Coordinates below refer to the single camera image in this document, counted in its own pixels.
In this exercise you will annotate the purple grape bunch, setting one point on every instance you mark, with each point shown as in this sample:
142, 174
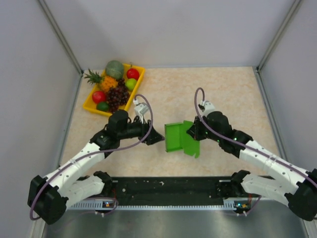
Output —
117, 96

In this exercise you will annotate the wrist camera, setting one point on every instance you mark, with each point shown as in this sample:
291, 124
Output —
140, 109
206, 108

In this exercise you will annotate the yellow plastic tray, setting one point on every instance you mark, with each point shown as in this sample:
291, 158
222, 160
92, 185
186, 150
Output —
90, 106

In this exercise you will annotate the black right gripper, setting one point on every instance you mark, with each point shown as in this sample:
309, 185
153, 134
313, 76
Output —
194, 130

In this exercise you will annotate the green lime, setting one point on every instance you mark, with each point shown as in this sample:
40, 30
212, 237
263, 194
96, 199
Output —
102, 106

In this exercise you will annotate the aluminium frame rail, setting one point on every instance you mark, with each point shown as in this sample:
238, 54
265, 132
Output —
265, 219

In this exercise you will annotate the white slotted cable duct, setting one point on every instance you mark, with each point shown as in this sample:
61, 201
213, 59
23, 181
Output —
108, 205

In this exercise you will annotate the green paper box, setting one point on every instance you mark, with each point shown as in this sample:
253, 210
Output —
177, 138

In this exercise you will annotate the green melon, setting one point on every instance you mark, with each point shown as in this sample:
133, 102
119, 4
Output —
115, 69

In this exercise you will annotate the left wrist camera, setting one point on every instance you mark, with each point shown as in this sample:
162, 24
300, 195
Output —
140, 109

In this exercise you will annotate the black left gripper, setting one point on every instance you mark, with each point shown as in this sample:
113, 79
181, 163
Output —
153, 136

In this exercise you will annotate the red apple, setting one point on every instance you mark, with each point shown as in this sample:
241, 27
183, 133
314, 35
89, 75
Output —
132, 73

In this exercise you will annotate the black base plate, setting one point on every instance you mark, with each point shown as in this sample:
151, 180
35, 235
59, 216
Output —
171, 191

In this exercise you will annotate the red pomegranate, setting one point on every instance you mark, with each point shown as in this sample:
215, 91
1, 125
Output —
98, 97

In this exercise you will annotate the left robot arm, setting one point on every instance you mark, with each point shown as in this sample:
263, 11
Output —
52, 195

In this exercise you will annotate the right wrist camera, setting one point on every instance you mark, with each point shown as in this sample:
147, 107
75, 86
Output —
206, 108

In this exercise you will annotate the pineapple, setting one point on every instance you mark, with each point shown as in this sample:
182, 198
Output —
104, 82

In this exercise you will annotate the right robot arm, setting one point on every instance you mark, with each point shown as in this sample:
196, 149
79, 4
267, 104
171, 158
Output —
288, 184

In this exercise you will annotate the green apple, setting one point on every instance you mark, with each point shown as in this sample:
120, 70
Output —
130, 84

